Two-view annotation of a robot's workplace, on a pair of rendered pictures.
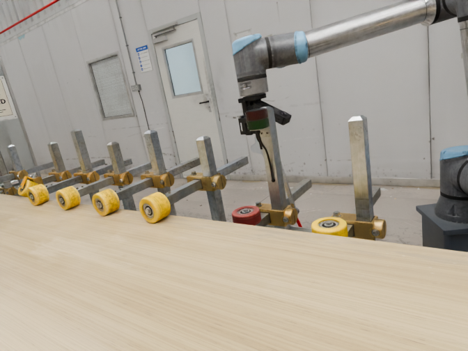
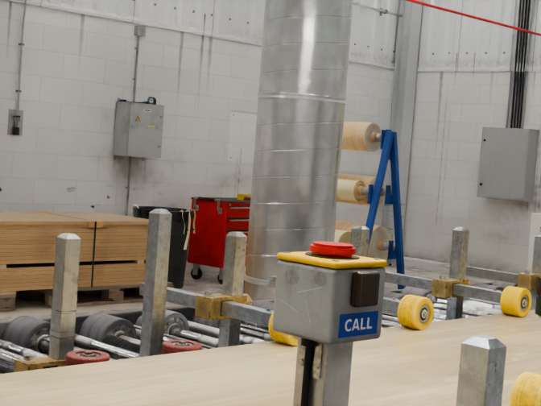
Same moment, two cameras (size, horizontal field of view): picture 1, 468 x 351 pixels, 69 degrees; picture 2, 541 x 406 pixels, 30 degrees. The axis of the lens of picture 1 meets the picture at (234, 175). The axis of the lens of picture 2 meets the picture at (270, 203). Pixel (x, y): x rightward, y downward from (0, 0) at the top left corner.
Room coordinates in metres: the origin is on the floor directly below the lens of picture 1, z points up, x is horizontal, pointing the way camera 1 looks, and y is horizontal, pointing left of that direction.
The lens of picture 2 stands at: (0.69, -1.40, 1.31)
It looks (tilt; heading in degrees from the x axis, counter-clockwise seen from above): 3 degrees down; 96
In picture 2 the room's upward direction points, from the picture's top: 4 degrees clockwise
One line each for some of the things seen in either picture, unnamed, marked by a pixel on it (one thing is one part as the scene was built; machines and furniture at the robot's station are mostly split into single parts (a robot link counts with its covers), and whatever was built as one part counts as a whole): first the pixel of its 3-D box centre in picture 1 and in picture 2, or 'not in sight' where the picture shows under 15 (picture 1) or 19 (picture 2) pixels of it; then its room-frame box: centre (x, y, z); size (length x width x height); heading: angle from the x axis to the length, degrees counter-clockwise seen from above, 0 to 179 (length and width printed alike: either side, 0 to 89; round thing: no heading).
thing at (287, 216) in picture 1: (274, 214); not in sight; (0.98, -0.10, 0.85); 0.13 x 0.06 x 0.05; 52
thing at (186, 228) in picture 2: not in sight; (161, 246); (-1.24, 7.59, 0.36); 0.58 x 0.56 x 0.72; 142
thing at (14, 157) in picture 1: (24, 183); not in sight; (2.04, 1.26, 0.89); 0.03 x 0.03 x 0.48; 52
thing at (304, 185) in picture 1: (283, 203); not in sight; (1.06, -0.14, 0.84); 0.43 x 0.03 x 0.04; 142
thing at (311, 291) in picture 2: not in sight; (328, 299); (0.65, -0.52, 1.18); 0.07 x 0.07 x 0.08; 52
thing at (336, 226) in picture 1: (331, 244); not in sight; (0.72, -0.20, 0.85); 0.08 x 0.08 x 0.11
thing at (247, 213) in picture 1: (248, 228); not in sight; (0.90, -0.01, 0.85); 0.08 x 0.08 x 0.11
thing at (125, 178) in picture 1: (118, 178); not in sight; (1.44, 0.49, 0.95); 0.13 x 0.06 x 0.05; 52
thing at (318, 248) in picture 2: not in sight; (332, 253); (0.65, -0.52, 1.22); 0.04 x 0.04 x 0.02
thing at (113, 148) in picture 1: (127, 196); not in sight; (1.43, 0.47, 0.86); 0.03 x 0.03 x 0.48; 52
